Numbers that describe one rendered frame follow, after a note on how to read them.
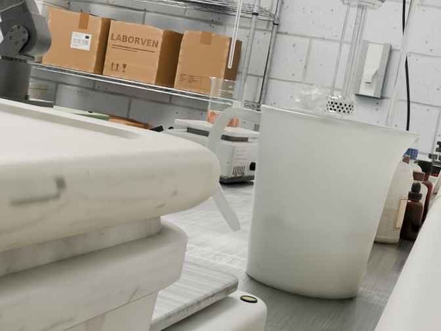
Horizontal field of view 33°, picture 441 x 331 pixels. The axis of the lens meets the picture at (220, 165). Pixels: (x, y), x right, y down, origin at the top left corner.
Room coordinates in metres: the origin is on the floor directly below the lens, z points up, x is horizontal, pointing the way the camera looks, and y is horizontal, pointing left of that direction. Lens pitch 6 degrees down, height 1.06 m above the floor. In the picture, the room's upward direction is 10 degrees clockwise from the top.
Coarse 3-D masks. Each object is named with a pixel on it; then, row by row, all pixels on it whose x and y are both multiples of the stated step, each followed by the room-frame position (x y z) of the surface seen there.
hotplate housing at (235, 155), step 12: (168, 132) 1.27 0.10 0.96; (180, 132) 1.27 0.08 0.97; (192, 132) 1.28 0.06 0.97; (204, 132) 1.27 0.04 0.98; (204, 144) 1.24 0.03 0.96; (228, 144) 1.22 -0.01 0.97; (240, 144) 1.25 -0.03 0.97; (252, 144) 1.30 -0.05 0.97; (228, 156) 1.22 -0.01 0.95; (240, 156) 1.25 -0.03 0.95; (252, 156) 1.30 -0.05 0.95; (228, 168) 1.23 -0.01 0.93; (240, 168) 1.26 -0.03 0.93; (252, 168) 1.29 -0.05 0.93; (228, 180) 1.23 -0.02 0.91; (240, 180) 1.27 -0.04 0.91
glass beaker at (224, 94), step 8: (216, 80) 1.29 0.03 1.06; (224, 80) 1.27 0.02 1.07; (216, 88) 1.28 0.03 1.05; (224, 88) 1.28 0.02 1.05; (232, 88) 1.27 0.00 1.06; (240, 88) 1.28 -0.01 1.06; (216, 96) 1.28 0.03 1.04; (224, 96) 1.27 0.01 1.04; (232, 96) 1.28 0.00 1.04; (240, 96) 1.28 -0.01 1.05; (208, 104) 1.30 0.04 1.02; (216, 104) 1.28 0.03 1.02; (224, 104) 1.27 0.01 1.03; (232, 104) 1.28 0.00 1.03; (240, 104) 1.29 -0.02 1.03; (208, 112) 1.29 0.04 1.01; (216, 112) 1.28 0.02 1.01; (208, 120) 1.29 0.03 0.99; (232, 120) 1.28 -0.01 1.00; (240, 120) 1.30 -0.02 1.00; (232, 128) 1.28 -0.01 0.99
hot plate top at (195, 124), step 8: (176, 120) 1.27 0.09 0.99; (184, 120) 1.28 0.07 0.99; (192, 120) 1.33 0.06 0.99; (200, 128) 1.25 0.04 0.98; (208, 128) 1.25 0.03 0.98; (240, 128) 1.35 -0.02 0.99; (232, 136) 1.23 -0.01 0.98; (240, 136) 1.24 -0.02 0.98; (248, 136) 1.27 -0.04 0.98; (256, 136) 1.31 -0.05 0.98
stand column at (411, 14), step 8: (416, 0) 1.62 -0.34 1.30; (408, 16) 1.62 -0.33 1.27; (408, 24) 1.62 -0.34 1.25; (408, 32) 1.62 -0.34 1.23; (408, 40) 1.62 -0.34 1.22; (400, 48) 1.63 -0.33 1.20; (400, 56) 1.62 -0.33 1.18; (400, 64) 1.62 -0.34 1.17; (400, 72) 1.62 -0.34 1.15; (400, 80) 1.62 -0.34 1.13; (392, 88) 1.63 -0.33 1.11; (392, 96) 1.62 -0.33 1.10; (392, 104) 1.62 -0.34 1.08; (392, 112) 1.62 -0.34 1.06; (392, 120) 1.62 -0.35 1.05
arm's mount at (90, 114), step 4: (52, 108) 1.39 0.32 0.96; (56, 108) 1.41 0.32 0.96; (60, 108) 1.44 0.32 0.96; (64, 108) 1.47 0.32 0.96; (68, 108) 1.49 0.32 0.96; (68, 112) 1.34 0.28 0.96; (72, 112) 1.36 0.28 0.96; (76, 112) 1.39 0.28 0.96; (80, 112) 1.41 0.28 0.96; (84, 112) 1.44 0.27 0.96; (88, 112) 1.47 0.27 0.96; (92, 112) 1.47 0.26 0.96; (88, 116) 1.40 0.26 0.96; (92, 116) 1.42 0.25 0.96; (96, 116) 1.44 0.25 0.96; (100, 116) 1.45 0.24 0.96; (104, 116) 1.47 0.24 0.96; (108, 116) 1.48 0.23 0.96; (104, 120) 1.47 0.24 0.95; (108, 120) 1.49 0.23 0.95
